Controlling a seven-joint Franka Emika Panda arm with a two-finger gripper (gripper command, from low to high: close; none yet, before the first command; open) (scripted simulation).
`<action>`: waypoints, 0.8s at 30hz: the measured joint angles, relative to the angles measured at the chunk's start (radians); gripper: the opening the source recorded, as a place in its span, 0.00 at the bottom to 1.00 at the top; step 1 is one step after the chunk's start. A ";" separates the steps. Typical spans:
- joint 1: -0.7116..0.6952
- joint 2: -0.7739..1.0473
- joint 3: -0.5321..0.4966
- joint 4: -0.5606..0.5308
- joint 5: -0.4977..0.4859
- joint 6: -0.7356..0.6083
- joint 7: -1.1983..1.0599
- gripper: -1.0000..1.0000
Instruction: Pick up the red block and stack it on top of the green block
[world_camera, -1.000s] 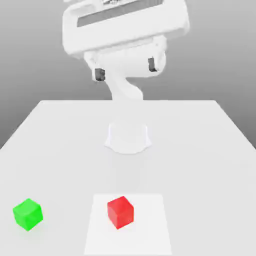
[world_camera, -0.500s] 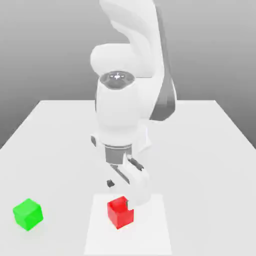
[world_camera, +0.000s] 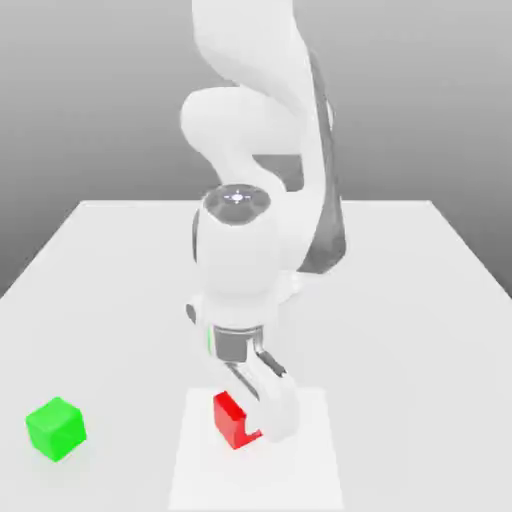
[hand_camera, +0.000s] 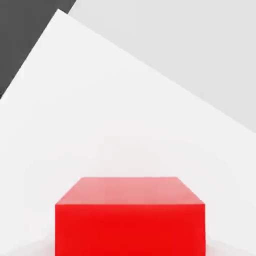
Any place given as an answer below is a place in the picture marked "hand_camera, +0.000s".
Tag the small red cube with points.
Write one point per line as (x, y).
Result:
(130, 224)

